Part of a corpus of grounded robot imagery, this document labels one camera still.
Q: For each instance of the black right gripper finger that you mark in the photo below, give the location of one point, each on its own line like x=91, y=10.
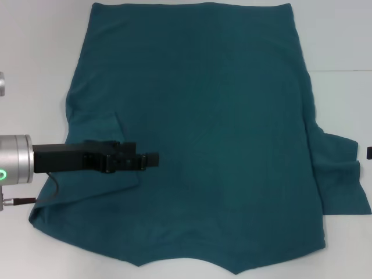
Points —
x=369, y=153

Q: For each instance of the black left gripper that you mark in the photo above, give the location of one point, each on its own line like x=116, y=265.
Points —
x=64, y=158

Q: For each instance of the teal blue t-shirt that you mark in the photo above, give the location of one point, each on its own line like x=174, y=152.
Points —
x=218, y=101

